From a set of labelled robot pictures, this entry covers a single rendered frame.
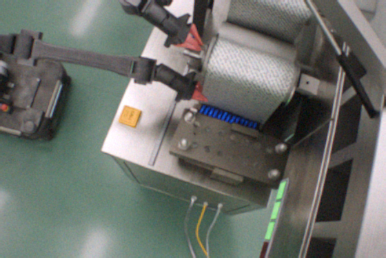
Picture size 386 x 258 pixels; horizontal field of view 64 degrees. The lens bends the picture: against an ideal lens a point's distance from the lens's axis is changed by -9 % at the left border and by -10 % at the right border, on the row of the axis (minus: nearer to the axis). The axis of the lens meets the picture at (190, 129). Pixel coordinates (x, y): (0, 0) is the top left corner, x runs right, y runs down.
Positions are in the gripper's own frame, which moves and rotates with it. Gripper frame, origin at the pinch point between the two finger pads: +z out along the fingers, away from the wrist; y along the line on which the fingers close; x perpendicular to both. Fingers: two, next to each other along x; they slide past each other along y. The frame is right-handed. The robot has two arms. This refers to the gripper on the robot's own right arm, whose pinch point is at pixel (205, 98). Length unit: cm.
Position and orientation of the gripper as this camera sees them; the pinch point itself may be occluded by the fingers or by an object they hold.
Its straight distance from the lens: 114.8
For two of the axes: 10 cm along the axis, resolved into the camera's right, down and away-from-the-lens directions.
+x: 5.1, -0.9, -8.5
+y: -3.2, 9.0, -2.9
